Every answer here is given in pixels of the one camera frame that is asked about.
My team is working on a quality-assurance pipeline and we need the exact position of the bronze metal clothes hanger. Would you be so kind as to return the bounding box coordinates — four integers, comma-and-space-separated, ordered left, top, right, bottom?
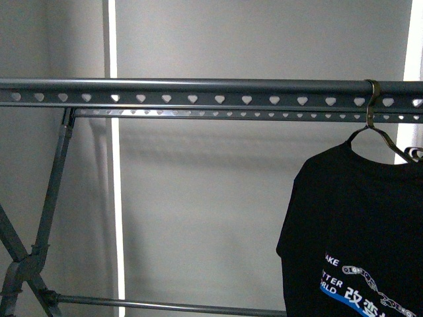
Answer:
346, 79, 423, 164

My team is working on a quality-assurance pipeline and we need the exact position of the grey metal drying rack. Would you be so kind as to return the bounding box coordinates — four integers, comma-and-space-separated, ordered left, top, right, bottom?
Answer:
1, 79, 422, 316

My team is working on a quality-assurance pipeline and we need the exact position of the black printed t-shirt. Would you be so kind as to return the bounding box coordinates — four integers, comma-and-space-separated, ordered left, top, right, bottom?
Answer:
276, 143, 422, 316

